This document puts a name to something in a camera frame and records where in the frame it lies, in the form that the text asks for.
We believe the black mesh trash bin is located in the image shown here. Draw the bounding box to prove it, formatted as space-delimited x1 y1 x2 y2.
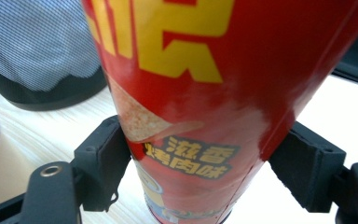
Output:
0 0 109 112

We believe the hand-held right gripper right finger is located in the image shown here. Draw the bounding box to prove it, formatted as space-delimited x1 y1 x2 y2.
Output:
268 120 348 215

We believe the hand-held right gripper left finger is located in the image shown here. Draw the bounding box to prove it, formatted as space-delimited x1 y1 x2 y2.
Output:
71 115 132 213

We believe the red chip can yellow lid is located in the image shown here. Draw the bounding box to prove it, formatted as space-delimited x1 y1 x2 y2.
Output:
80 0 358 224

